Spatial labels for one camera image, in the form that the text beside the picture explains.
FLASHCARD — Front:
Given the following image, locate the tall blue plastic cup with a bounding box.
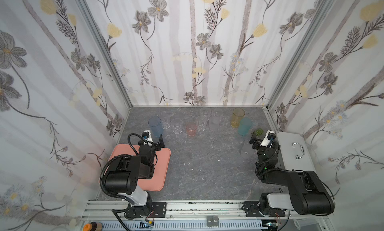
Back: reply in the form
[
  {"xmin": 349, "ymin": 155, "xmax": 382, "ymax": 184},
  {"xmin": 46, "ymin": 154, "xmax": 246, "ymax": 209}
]
[{"xmin": 148, "ymin": 116, "xmax": 164, "ymax": 138}]

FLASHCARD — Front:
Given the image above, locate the tall teal plastic cup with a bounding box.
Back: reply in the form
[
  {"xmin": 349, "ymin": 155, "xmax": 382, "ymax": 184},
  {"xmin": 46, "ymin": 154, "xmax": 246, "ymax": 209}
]
[{"xmin": 238, "ymin": 117, "xmax": 253, "ymax": 136}]

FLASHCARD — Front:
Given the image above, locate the tall yellow plastic cup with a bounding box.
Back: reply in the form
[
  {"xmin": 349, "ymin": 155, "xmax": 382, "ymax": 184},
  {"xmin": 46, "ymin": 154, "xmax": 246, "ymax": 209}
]
[{"xmin": 231, "ymin": 108, "xmax": 245, "ymax": 128}]

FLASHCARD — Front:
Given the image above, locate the pink plastic tray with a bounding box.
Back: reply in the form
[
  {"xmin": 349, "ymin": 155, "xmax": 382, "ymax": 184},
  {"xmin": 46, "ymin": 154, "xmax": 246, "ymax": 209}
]
[{"xmin": 109, "ymin": 144, "xmax": 171, "ymax": 192}]

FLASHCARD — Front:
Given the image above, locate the clear faceted glass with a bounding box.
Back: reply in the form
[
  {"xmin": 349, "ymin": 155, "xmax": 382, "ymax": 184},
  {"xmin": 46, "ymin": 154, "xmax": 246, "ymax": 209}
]
[
  {"xmin": 196, "ymin": 115, "xmax": 208, "ymax": 132},
  {"xmin": 159, "ymin": 111, "xmax": 174, "ymax": 129},
  {"xmin": 171, "ymin": 118, "xmax": 183, "ymax": 134}
]

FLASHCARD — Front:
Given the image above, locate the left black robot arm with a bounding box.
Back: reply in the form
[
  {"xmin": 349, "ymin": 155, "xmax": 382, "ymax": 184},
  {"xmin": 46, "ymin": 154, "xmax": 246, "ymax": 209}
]
[{"xmin": 99, "ymin": 131, "xmax": 165, "ymax": 221}]

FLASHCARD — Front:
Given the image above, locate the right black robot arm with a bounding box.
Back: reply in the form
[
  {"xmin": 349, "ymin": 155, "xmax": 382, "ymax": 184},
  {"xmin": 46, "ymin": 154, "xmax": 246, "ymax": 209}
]
[{"xmin": 249, "ymin": 131, "xmax": 336, "ymax": 216}]

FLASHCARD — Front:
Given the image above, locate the small green object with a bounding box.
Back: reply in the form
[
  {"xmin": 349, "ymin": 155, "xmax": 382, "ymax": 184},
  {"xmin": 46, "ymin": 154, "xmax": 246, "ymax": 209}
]
[{"xmin": 254, "ymin": 128, "xmax": 264, "ymax": 136}]

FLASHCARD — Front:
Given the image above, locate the frosted clear cup right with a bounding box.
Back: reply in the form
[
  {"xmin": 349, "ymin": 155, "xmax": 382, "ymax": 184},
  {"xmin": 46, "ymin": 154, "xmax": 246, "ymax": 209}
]
[{"xmin": 240, "ymin": 137, "xmax": 256, "ymax": 159}]

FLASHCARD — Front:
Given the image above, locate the grey metal case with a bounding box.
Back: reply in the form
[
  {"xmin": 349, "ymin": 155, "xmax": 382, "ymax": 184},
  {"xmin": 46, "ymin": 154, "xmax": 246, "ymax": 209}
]
[{"xmin": 277, "ymin": 132, "xmax": 316, "ymax": 171}]

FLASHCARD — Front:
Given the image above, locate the small pink glass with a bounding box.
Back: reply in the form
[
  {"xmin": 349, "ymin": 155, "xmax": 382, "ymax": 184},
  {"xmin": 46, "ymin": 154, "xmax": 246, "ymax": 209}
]
[{"xmin": 186, "ymin": 122, "xmax": 197, "ymax": 137}]

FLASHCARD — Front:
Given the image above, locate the clear plastic beaker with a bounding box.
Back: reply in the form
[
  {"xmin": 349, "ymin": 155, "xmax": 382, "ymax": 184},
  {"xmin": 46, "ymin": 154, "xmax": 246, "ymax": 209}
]
[{"xmin": 294, "ymin": 219, "xmax": 319, "ymax": 230}]

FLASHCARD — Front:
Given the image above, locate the orange black bottle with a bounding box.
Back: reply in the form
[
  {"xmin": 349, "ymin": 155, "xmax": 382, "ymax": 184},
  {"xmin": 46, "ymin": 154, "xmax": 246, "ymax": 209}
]
[{"xmin": 83, "ymin": 222, "xmax": 103, "ymax": 231}]

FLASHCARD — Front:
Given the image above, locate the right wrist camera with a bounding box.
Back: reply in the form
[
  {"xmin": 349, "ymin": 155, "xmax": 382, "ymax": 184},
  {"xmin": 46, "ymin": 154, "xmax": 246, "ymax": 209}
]
[{"xmin": 261, "ymin": 130, "xmax": 276, "ymax": 147}]

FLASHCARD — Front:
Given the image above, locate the aluminium mounting rail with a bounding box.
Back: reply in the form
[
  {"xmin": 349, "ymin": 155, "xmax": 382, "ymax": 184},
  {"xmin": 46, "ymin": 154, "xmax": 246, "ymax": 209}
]
[{"xmin": 78, "ymin": 200, "xmax": 335, "ymax": 231}]

